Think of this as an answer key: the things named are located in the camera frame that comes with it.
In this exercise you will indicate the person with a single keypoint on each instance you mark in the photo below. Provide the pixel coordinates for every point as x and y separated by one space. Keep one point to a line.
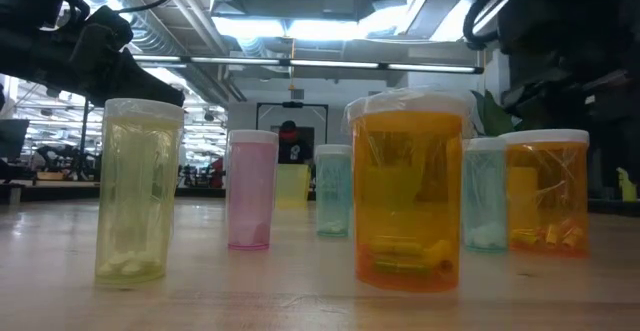
295 151

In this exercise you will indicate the yellow-green pill bottle white lid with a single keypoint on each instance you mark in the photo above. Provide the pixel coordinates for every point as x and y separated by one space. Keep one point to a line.
135 196

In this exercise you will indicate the black monitor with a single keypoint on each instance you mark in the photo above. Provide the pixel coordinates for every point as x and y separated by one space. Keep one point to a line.
12 138

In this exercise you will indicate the green plant in white pot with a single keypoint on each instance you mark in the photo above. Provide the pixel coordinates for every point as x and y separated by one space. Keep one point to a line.
492 116

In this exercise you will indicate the translucent yellow plastic bin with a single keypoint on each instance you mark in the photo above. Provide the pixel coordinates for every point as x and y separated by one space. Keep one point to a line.
292 186

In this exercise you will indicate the small teal pill bottle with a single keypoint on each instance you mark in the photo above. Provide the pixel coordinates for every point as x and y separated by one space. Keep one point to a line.
484 196
333 191

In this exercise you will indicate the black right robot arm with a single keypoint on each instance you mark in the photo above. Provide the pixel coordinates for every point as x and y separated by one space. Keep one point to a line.
565 21

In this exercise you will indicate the large orange pill bottle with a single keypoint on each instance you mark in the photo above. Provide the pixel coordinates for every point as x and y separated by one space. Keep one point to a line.
405 196

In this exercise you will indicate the long light bar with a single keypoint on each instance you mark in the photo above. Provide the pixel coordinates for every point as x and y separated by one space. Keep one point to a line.
330 64

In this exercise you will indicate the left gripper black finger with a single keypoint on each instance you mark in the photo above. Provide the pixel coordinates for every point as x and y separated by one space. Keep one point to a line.
150 88

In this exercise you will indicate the yellow-green spray bottle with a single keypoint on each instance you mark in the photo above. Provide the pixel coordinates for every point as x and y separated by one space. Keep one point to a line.
626 186

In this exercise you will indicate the orange pill bottle white lid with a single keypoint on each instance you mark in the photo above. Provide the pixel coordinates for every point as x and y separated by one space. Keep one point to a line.
555 196

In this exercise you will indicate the pink pill bottle white lid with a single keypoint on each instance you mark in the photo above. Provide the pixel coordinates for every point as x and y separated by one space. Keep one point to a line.
251 191

